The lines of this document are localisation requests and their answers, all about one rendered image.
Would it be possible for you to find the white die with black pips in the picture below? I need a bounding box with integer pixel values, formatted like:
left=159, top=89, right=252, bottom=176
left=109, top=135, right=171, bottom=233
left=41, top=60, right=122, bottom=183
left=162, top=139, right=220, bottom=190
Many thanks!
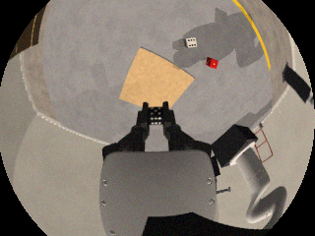
left=183, top=37, right=197, bottom=48

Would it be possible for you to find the tan square mat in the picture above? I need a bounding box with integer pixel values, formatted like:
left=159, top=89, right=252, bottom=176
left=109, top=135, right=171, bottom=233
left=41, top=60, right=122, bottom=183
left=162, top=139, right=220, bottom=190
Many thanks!
left=119, top=47, right=195, bottom=108

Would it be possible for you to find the red die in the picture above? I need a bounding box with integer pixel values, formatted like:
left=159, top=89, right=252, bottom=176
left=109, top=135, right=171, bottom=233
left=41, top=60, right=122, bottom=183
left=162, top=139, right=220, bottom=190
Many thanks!
left=206, top=57, right=219, bottom=69

